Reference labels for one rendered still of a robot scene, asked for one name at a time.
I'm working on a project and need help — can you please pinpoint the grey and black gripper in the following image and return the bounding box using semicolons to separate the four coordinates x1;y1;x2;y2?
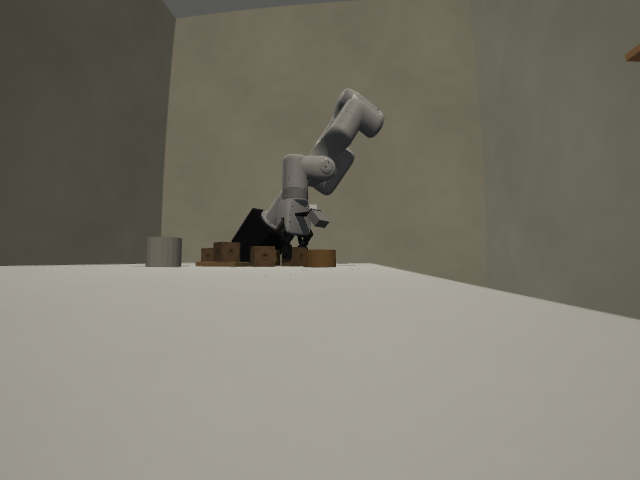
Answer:
274;197;313;259

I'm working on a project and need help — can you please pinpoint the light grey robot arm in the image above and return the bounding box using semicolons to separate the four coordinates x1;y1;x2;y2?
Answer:
261;89;384;230

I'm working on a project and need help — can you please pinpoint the flat tan wooden board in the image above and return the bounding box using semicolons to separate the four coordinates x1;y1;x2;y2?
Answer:
196;262;250;267

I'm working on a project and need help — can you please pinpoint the brown cardboard carton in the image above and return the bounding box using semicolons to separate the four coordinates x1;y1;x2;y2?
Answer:
213;242;240;262
201;248;213;262
281;247;308;266
250;246;275;267

